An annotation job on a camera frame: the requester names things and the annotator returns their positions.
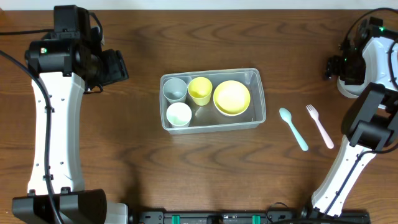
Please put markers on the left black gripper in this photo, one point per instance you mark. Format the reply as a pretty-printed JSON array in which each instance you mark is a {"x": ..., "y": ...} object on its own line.
[{"x": 117, "y": 66}]

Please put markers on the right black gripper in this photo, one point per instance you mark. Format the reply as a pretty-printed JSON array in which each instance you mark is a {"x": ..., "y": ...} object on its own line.
[{"x": 333, "y": 66}]

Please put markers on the grey bowl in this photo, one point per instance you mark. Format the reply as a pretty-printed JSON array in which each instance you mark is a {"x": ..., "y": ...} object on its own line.
[{"x": 350, "y": 91}]

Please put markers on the grey cup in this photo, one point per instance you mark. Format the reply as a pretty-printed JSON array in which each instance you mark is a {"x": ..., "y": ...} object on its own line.
[{"x": 175, "y": 90}]

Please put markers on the mint green spoon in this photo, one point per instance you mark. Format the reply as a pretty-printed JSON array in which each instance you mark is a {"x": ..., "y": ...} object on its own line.
[{"x": 287, "y": 117}]

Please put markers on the white cup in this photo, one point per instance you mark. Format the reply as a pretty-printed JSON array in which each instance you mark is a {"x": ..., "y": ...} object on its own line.
[{"x": 179, "y": 115}]

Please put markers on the yellow cup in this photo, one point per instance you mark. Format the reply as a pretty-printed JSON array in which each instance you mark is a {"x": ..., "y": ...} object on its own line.
[{"x": 200, "y": 90}]

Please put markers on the yellow bowl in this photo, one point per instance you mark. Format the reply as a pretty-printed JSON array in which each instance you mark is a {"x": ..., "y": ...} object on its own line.
[{"x": 232, "y": 96}]

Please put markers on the white bowl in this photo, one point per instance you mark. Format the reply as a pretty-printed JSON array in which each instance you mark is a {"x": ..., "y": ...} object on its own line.
[{"x": 228, "y": 114}]

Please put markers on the clear plastic container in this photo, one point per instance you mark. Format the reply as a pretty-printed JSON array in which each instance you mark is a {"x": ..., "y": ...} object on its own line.
[{"x": 206, "y": 119}]

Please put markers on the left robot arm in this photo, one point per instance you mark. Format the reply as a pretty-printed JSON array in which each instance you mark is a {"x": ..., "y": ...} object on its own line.
[{"x": 63, "y": 67}]

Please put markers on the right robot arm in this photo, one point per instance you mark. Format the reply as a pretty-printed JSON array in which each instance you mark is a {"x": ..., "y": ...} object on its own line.
[{"x": 367, "y": 72}]

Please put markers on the pink fork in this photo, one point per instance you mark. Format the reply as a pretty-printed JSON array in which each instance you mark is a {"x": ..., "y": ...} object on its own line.
[{"x": 315, "y": 116}]

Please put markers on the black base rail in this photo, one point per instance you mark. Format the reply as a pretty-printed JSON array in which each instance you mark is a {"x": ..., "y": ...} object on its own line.
[{"x": 277, "y": 216}]

